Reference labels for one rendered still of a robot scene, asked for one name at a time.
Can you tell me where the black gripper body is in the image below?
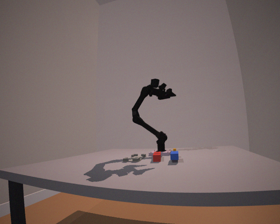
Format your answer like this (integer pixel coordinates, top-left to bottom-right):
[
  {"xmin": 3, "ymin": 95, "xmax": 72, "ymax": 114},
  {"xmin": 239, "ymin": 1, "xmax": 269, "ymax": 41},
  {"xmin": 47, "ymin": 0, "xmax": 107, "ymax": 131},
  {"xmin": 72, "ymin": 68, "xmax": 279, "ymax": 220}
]
[{"xmin": 157, "ymin": 89, "xmax": 172, "ymax": 100}]

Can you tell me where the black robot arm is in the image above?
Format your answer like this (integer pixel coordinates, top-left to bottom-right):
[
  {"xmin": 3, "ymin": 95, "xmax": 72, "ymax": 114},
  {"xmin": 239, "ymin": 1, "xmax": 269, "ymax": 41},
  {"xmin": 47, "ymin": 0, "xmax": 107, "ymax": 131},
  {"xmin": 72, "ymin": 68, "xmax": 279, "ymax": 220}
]
[{"xmin": 132, "ymin": 79, "xmax": 167, "ymax": 152}]

